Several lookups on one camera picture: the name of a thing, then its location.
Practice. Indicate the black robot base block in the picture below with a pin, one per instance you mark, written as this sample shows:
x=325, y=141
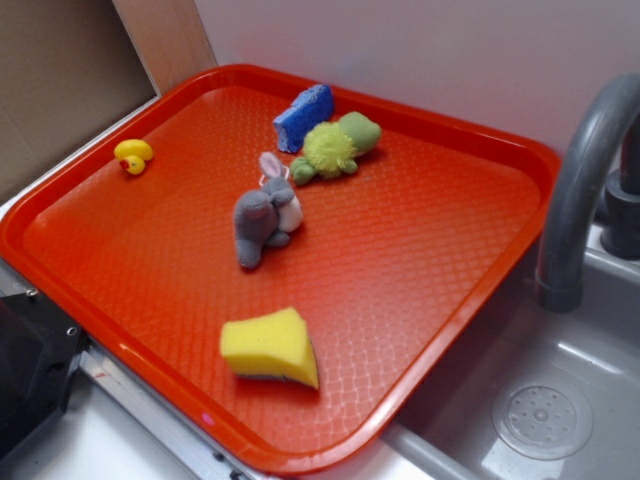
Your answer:
x=41, y=346

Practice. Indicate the yellow sponge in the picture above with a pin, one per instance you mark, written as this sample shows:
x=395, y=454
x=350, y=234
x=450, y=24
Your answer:
x=277, y=345

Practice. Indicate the blue sponge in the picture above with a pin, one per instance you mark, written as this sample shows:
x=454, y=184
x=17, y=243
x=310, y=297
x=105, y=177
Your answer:
x=310, y=108

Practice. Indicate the red plastic tray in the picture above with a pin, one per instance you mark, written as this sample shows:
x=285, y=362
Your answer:
x=387, y=269

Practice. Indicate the grey plush bunny toy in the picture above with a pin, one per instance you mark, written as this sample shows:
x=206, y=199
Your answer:
x=266, y=216

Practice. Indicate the green plush turtle toy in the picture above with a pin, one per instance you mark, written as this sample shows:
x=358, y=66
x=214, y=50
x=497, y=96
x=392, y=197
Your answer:
x=331, y=148

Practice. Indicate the yellow rubber duck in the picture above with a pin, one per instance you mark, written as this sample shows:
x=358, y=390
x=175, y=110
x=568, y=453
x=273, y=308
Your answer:
x=133, y=155

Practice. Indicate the grey plastic toy sink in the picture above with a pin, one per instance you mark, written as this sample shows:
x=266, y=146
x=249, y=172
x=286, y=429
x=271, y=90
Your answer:
x=446, y=427

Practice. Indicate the grey toy faucet spout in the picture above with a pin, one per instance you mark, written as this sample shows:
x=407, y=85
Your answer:
x=593, y=154

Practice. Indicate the round sink drain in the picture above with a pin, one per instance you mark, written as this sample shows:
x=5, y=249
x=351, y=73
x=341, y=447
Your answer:
x=542, y=419

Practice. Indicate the brown cardboard panel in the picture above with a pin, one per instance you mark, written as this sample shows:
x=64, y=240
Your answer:
x=68, y=72

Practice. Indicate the dark grey faucet handle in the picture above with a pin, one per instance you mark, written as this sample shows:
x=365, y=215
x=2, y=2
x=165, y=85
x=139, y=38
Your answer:
x=621, y=235

